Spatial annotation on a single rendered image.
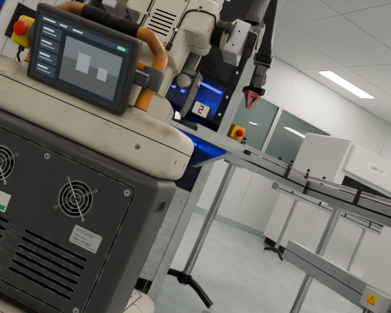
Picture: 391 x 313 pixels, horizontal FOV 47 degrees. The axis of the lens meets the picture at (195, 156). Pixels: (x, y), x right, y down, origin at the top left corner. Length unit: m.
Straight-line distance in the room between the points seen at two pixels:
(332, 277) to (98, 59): 1.86
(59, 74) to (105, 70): 0.12
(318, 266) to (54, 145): 1.86
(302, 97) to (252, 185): 1.79
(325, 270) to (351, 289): 0.21
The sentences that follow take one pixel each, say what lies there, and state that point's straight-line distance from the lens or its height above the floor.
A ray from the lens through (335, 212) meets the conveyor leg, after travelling 2.68.
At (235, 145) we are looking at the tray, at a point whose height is 0.90.
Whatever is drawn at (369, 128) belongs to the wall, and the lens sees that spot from 9.22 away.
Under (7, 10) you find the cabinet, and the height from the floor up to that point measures 0.97.
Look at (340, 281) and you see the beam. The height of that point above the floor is 0.49.
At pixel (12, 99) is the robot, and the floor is 0.72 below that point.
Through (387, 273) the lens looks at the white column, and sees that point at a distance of 3.10.
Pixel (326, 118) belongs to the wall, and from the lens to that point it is 8.56.
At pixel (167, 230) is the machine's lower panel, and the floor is 0.37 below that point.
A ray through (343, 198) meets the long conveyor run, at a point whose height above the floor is 0.90.
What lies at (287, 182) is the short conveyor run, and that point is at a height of 0.86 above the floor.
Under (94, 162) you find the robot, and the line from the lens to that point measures 1.04.
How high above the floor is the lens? 0.76
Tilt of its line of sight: 1 degrees up
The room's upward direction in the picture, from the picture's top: 23 degrees clockwise
